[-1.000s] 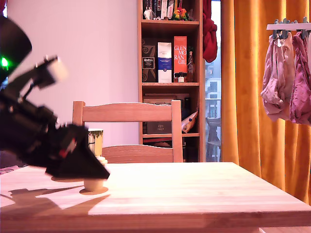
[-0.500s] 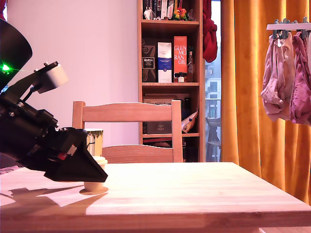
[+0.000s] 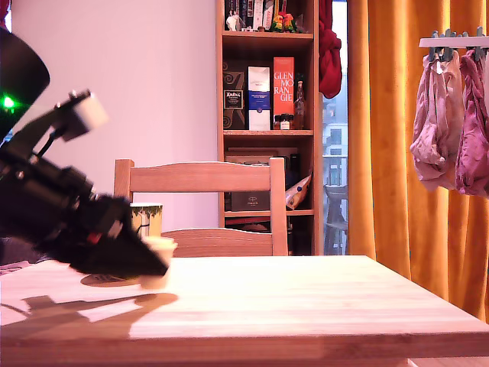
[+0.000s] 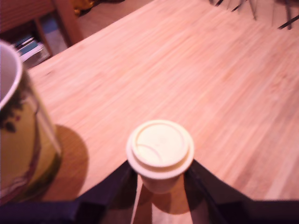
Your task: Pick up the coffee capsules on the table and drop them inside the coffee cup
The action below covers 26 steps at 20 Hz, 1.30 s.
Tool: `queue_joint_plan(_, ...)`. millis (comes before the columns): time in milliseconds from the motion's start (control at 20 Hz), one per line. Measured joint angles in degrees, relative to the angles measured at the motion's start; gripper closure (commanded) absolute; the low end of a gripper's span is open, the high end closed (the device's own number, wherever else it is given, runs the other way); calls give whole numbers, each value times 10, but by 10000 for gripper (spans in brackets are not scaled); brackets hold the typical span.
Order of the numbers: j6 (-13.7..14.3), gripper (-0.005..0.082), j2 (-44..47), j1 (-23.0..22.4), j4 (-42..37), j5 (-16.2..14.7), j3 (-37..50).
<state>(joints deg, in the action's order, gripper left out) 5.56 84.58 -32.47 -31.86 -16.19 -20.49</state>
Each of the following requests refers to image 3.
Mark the magenta hanging garment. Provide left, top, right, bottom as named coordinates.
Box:
left=454, top=49, right=489, bottom=199

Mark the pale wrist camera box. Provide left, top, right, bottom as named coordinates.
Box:
left=30, top=89, right=111, bottom=158

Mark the wooden chair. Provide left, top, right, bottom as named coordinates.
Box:
left=113, top=157, right=290, bottom=258

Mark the knotted red curtain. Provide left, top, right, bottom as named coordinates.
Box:
left=318, top=0, right=343, bottom=100

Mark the purple corduroy sofa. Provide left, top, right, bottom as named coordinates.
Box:
left=0, top=236, right=47, bottom=265

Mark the pale pink hanging garment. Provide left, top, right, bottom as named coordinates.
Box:
left=410, top=49, right=465, bottom=192

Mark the wooden bookshelf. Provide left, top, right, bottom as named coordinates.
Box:
left=215, top=0, right=325, bottom=257

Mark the white spine book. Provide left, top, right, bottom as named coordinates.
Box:
left=252, top=0, right=265, bottom=31

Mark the orange curtain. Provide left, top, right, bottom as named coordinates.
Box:
left=346, top=0, right=489, bottom=324

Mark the black spiral pattern box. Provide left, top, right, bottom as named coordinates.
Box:
left=222, top=60, right=247, bottom=131

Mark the pink cloth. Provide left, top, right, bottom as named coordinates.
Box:
left=0, top=260, right=31, bottom=277

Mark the white drying rack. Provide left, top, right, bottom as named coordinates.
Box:
left=418, top=26, right=489, bottom=62

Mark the white figurine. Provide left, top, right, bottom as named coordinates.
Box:
left=225, top=10, right=245, bottom=32

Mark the colourful parrot figurine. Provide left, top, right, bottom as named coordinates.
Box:
left=269, top=11, right=299, bottom=34

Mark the illustrated hammock ceramic mug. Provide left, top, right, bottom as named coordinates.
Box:
left=128, top=203, right=164, bottom=240

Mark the red Glenmorangie box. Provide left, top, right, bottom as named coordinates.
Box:
left=273, top=57, right=296, bottom=118

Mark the grey balcony stool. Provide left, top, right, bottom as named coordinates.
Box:
left=323, top=184, right=349, bottom=255

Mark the glass bottle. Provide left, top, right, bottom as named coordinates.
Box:
left=293, top=80, right=307, bottom=131

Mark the black gift box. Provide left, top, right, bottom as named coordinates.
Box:
left=230, top=190, right=271, bottom=213

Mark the patterned paper bag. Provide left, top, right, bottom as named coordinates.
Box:
left=284, top=171, right=313, bottom=211

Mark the cream coffee capsule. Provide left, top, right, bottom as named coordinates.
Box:
left=139, top=235, right=179, bottom=291

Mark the white and blue box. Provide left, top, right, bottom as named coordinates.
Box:
left=247, top=67, right=272, bottom=132

